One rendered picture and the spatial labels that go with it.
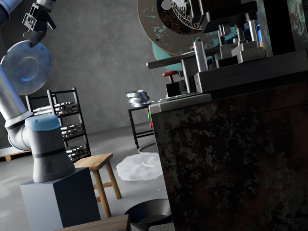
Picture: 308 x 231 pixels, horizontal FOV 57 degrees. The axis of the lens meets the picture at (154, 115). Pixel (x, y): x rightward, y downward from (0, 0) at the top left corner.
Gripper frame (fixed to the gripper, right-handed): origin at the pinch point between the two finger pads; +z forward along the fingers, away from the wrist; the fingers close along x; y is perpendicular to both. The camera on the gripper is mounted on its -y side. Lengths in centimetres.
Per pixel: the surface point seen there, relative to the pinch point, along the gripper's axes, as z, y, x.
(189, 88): -29, 19, 82
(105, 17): 43, -575, -317
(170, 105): -26, 42, 84
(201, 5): -53, 18, 71
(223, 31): -50, 12, 80
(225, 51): -45, 17, 85
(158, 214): 49, -28, 98
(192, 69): -35, 18, 79
